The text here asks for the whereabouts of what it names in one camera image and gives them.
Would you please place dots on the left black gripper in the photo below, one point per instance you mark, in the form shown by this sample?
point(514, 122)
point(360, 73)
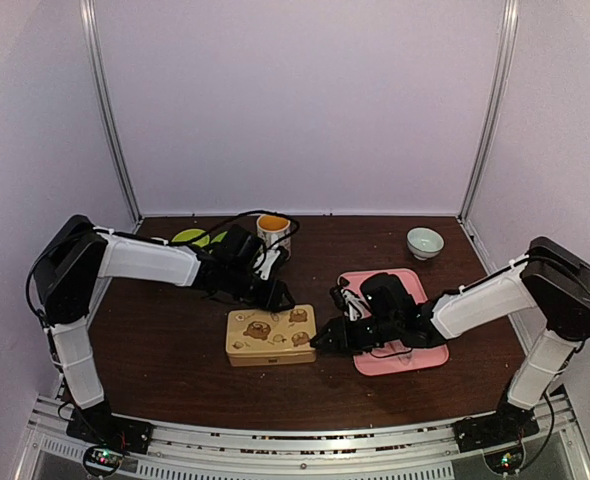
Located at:
point(282, 288)

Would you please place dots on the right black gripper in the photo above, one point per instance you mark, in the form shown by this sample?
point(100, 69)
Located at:
point(340, 338)

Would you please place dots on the bear print tin lid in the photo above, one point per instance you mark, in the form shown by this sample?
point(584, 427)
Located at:
point(253, 330)

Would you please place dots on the beige tin box base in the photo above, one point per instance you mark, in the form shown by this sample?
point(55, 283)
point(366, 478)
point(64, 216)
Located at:
point(278, 358)

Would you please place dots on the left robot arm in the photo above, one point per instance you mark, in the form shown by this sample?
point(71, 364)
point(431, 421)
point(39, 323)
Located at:
point(66, 284)

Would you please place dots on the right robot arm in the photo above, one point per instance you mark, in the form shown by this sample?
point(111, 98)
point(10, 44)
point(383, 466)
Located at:
point(547, 277)

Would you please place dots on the pink plastic tray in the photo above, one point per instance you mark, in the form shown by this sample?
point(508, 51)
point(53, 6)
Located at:
point(394, 357)

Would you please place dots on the white floral mug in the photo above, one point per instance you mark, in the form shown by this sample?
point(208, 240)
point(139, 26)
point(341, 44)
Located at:
point(275, 231)

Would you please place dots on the green saucer plate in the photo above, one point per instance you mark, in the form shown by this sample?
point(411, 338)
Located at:
point(218, 238)

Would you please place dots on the green small bowl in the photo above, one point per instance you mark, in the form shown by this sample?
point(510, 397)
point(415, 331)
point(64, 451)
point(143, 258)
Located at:
point(193, 236)

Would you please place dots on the pale celadon tea bowl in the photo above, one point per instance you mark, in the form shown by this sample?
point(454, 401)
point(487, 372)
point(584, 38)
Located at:
point(424, 243)

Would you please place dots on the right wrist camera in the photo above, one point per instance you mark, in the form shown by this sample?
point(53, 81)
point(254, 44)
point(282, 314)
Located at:
point(349, 303)

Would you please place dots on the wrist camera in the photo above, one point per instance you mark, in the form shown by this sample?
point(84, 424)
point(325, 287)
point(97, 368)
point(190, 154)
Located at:
point(270, 261)
point(349, 303)

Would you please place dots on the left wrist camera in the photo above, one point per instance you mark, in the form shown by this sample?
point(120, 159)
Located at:
point(270, 261)

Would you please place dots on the aluminium front rail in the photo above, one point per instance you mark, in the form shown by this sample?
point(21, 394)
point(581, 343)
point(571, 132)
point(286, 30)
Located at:
point(415, 451)

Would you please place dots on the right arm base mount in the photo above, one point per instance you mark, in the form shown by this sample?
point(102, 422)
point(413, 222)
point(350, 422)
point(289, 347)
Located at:
point(499, 439)

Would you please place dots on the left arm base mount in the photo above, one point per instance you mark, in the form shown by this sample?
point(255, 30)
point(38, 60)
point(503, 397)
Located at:
point(112, 450)

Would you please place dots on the right aluminium frame post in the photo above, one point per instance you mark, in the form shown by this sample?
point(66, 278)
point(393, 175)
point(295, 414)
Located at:
point(504, 58)

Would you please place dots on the aluminium frame post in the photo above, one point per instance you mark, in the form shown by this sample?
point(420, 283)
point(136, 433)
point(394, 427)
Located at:
point(107, 116)
point(504, 58)

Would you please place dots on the left aluminium frame post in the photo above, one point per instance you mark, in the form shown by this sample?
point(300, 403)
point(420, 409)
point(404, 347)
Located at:
point(107, 116)

